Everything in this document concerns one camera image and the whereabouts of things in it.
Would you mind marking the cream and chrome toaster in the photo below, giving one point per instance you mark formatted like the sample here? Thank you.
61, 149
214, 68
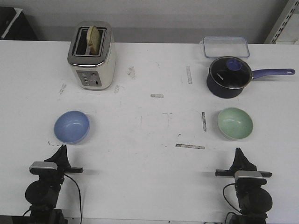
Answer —
93, 72

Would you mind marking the dark blue saucepan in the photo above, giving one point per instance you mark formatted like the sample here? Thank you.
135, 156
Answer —
223, 92

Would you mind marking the slice of toast bread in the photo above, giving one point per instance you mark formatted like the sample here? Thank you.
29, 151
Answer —
93, 39

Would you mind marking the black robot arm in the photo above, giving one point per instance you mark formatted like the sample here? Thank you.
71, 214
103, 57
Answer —
43, 194
254, 201

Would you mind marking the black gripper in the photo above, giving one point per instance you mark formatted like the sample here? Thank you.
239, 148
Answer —
60, 158
240, 159

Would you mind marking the clear plastic food container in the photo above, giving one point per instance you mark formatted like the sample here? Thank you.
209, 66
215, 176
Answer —
218, 46

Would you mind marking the green bowl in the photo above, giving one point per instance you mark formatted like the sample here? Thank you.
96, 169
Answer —
234, 123

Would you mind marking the white slotted shelf upright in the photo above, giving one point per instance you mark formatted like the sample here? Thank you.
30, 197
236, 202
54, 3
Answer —
286, 28

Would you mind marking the blue bowl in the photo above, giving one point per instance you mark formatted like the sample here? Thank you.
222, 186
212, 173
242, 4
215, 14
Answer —
72, 127

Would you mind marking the glass lid with blue knob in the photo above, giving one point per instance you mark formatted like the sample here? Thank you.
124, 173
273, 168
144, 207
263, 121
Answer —
230, 72

